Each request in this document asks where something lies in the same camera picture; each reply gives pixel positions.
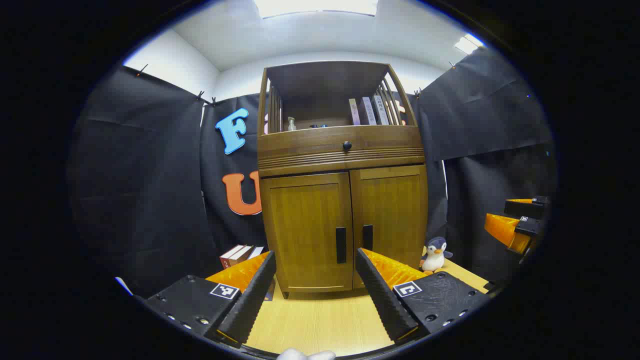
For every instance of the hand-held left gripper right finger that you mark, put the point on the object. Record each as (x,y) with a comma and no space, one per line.
(380,295)

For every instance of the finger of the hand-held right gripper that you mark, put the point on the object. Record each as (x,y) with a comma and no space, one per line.
(505,230)
(522,206)

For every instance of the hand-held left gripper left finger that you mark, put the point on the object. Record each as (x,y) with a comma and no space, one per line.
(250,300)

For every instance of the wooden shoe cabinet door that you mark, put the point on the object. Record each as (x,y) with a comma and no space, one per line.
(305,225)
(395,210)

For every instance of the wooden double-door shoe cabinet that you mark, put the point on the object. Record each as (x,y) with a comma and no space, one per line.
(325,75)

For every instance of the red and white book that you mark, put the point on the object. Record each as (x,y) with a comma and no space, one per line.
(229,257)

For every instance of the brown book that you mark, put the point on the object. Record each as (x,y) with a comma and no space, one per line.
(242,252)

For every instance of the penguin plush toy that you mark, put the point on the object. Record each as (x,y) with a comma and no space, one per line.
(434,257)

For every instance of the black backdrop cloth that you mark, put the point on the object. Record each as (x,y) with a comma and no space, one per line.
(140,175)

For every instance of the small ceiling light panel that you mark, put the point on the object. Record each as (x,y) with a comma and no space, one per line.
(468,44)

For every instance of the grey book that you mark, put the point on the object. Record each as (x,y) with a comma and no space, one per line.
(381,110)

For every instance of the clear pump bottle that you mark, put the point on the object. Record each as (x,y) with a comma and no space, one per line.
(291,125)

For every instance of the pale pink book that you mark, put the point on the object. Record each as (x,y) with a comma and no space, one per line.
(354,112)

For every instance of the large ceiling light panel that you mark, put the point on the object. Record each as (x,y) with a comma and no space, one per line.
(315,6)

